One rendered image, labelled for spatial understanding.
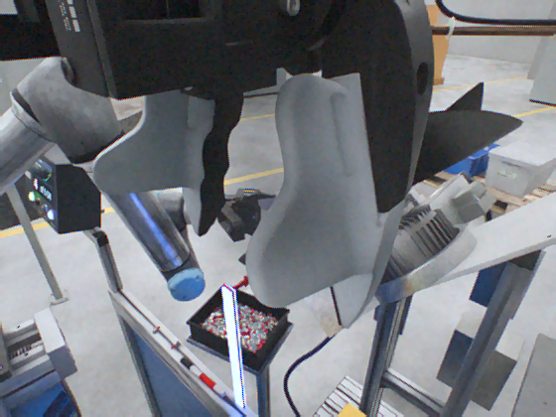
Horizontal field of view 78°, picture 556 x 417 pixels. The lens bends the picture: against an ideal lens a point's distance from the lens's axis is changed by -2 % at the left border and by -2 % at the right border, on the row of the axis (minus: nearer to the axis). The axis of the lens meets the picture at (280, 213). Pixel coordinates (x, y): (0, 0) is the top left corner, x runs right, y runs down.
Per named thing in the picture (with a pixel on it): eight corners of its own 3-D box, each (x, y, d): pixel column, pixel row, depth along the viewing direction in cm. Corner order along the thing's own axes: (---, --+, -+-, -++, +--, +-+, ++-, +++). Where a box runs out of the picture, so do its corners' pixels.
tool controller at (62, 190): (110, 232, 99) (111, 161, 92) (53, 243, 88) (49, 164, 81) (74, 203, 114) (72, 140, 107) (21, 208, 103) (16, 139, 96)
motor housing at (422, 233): (407, 262, 98) (379, 224, 100) (482, 230, 81) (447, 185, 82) (365, 308, 84) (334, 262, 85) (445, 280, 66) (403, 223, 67)
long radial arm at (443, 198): (450, 247, 85) (421, 208, 86) (425, 257, 91) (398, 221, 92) (485, 204, 103) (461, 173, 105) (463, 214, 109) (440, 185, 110)
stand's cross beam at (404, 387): (443, 411, 103) (447, 403, 101) (438, 421, 101) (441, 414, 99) (386, 373, 114) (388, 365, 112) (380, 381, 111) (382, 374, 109)
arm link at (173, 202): (153, 214, 86) (147, 183, 82) (197, 216, 85) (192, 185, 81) (140, 231, 80) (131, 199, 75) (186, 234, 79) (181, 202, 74)
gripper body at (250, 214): (263, 188, 81) (212, 186, 82) (257, 202, 74) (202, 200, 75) (263, 217, 85) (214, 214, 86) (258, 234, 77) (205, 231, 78)
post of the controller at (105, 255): (123, 288, 103) (106, 233, 93) (114, 294, 101) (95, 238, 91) (119, 284, 104) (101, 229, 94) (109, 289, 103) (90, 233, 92)
